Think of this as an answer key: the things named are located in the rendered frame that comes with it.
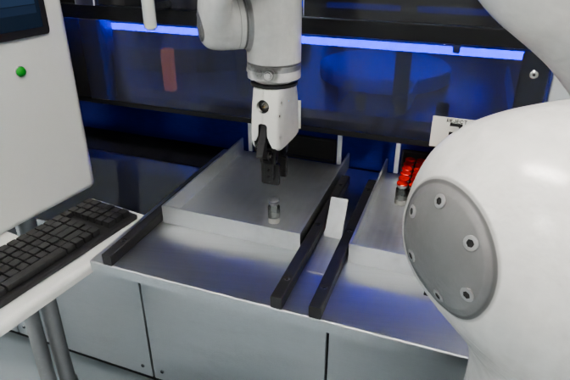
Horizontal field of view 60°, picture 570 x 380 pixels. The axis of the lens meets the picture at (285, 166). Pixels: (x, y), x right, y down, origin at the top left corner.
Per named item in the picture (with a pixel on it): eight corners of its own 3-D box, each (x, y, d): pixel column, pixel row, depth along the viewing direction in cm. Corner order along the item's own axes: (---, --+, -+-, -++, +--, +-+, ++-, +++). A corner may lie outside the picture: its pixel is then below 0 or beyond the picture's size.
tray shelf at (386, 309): (224, 155, 120) (223, 148, 119) (539, 205, 98) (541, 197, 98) (90, 270, 80) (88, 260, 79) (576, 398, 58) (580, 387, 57)
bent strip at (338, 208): (330, 225, 88) (331, 196, 86) (346, 227, 87) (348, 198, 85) (306, 271, 76) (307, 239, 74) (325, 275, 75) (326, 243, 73)
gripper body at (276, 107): (285, 85, 72) (284, 155, 77) (306, 69, 81) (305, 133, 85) (238, 80, 74) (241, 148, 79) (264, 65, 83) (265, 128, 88)
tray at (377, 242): (384, 172, 107) (386, 158, 106) (514, 192, 99) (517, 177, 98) (347, 261, 78) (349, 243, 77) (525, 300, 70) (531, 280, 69)
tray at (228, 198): (242, 151, 118) (242, 137, 116) (349, 167, 110) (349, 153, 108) (163, 222, 89) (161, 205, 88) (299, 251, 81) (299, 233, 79)
